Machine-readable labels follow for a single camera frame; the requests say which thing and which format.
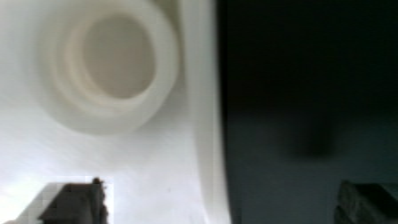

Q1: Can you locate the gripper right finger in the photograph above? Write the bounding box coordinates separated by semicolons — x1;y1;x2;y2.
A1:
334;181;398;224

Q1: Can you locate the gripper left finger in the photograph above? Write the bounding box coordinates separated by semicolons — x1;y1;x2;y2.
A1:
14;178;108;224

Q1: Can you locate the white square table top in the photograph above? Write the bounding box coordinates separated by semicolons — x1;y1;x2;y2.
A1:
0;0;232;224

